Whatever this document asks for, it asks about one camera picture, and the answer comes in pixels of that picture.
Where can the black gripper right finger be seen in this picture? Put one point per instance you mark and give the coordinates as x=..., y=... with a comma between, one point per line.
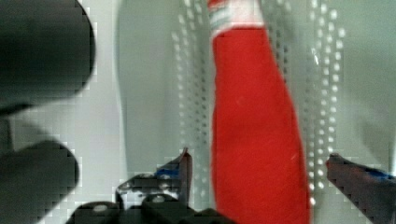
x=371, y=190

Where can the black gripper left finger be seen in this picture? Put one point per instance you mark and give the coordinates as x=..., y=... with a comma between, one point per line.
x=161, y=197

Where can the green perforated strainer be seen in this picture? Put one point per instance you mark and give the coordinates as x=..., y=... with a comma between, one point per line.
x=337, y=59

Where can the black cylinder lower left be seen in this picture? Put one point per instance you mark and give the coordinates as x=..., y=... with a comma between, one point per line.
x=34, y=180

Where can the black cylinder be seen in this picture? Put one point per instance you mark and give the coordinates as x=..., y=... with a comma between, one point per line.
x=47, y=52
x=34, y=180

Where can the black cylinder upper left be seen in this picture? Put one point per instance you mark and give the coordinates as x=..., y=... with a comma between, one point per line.
x=47, y=52

